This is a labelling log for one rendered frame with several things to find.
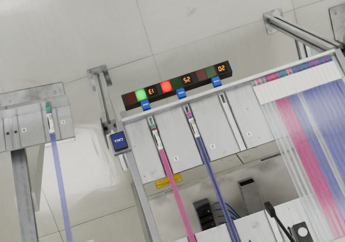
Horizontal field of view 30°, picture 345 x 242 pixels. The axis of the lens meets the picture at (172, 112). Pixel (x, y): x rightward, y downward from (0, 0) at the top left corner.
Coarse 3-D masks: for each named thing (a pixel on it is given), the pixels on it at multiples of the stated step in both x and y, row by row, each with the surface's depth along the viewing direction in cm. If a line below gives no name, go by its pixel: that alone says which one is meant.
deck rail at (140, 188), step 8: (120, 120) 187; (120, 128) 186; (128, 152) 182; (128, 160) 181; (136, 168) 180; (136, 176) 179; (136, 184) 178; (144, 192) 177; (144, 200) 176; (144, 208) 176; (152, 216) 175; (152, 224) 174; (152, 232) 173; (160, 240) 172
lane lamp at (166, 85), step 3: (165, 81) 193; (168, 81) 193; (162, 84) 193; (165, 84) 193; (168, 84) 192; (162, 87) 192; (165, 87) 192; (168, 87) 192; (171, 87) 192; (165, 90) 192; (168, 90) 192; (171, 90) 192
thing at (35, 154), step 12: (48, 84) 253; (60, 84) 253; (0, 96) 250; (12, 96) 251; (24, 96) 252; (36, 96) 253; (48, 96) 254; (48, 144) 259; (36, 156) 205; (36, 168) 195; (36, 180) 188; (36, 192) 182; (36, 204) 179
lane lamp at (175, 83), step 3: (174, 78) 193; (177, 78) 193; (171, 81) 193; (174, 81) 193; (177, 81) 193; (171, 84) 192; (174, 84) 192; (177, 84) 192; (180, 84) 192; (174, 87) 192; (177, 87) 192; (180, 87) 192
